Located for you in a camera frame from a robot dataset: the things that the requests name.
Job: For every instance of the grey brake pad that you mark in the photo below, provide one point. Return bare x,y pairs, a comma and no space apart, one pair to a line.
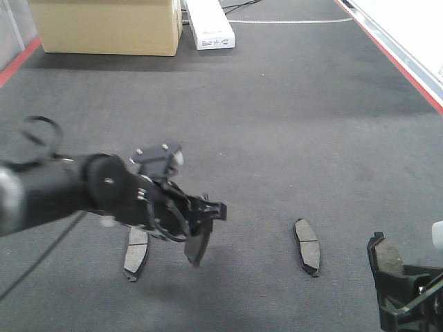
308,247
383,255
137,252
197,243

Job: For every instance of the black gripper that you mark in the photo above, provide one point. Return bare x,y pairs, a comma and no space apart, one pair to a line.
155,205

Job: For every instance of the white side panel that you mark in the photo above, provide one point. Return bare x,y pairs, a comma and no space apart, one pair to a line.
416,27

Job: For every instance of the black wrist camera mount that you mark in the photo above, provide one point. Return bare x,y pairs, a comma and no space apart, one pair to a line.
159,161

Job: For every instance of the black conveyor belt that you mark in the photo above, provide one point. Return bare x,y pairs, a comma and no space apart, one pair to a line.
304,121

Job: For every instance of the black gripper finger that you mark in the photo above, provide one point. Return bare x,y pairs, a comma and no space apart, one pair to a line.
427,316
399,287

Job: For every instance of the cardboard box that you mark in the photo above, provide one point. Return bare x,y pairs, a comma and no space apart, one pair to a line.
151,28

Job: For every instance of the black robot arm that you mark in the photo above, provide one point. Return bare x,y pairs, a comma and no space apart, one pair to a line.
34,194

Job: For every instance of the long white box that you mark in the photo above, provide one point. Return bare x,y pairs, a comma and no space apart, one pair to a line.
210,28

